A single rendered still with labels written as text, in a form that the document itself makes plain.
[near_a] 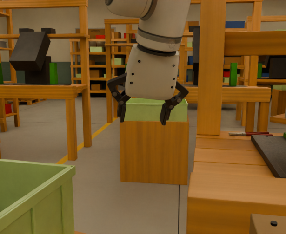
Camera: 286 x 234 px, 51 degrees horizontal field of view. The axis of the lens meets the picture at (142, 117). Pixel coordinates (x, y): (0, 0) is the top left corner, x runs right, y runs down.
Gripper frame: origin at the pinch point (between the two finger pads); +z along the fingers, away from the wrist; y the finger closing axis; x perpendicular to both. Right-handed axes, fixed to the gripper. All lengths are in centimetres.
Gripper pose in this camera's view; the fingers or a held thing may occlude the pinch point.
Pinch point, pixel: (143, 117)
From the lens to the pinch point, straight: 63.9
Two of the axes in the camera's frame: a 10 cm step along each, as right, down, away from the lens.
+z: -1.8, 8.6, 4.8
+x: 1.5, 5.0, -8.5
